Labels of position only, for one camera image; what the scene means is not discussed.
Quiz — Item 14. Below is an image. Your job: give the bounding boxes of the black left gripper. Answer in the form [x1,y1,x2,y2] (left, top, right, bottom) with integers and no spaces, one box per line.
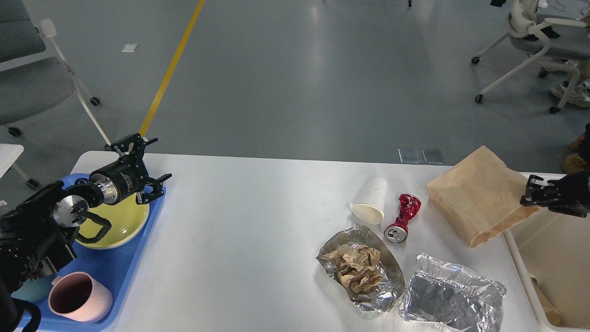
[90,134,173,205]

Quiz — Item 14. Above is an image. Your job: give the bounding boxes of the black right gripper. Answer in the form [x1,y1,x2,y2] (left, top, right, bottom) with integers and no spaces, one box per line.
[520,171,590,217]

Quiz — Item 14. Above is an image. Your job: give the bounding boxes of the yellow plastic plate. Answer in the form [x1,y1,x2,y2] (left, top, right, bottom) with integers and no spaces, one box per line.
[76,196,150,250]

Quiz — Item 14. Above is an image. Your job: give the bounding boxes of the brown paper bag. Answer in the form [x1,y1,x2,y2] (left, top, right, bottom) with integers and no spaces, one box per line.
[426,146,540,248]

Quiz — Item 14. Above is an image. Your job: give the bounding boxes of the pink ribbed mug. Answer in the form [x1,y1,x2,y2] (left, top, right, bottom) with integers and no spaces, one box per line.
[48,272,113,323]

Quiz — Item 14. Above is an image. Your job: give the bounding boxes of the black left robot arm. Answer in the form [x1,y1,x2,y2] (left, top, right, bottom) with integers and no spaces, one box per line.
[1,134,171,332]

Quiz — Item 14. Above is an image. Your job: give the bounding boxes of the beige plastic bin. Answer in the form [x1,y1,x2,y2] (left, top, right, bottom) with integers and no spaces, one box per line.
[504,172,590,332]

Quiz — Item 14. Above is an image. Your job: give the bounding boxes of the blue plastic tray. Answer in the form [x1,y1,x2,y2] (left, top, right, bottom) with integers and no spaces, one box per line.
[35,197,164,332]

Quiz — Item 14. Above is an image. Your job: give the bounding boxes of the person in khaki trousers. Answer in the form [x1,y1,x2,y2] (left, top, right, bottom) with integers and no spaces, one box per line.
[550,60,590,109]

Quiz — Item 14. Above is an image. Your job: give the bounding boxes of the brown paper in bin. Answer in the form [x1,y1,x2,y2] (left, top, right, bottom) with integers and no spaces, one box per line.
[529,273,562,326]

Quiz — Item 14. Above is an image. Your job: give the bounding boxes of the white side table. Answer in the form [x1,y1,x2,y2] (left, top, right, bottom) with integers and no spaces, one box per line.
[0,143,40,190]

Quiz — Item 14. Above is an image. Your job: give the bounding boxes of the grey office chair left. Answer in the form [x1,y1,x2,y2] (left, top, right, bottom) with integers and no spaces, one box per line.
[0,0,111,144]

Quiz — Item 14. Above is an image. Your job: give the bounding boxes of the crumpled aluminium foil sheet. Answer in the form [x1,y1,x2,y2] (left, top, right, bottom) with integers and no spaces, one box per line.
[398,253,507,332]

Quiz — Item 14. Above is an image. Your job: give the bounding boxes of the teal yellow mug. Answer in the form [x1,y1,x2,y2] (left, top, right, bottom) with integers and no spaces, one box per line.
[12,275,55,304]

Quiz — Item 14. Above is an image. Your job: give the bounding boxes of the crushed red soda can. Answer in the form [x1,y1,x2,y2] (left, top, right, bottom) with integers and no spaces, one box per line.
[383,193,422,243]

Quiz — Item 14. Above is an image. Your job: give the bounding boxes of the white office chair right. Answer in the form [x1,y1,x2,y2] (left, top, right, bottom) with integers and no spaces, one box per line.
[471,0,589,114]

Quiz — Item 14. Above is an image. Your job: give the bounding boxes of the white paper cup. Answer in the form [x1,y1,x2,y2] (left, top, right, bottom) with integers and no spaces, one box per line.
[350,177,388,225]

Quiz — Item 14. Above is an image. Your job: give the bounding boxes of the foil tray with paper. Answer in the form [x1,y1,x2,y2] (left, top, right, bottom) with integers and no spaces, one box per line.
[316,224,406,319]

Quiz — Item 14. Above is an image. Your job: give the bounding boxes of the crumpled brown paper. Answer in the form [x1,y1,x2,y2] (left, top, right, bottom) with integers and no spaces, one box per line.
[320,244,384,295]

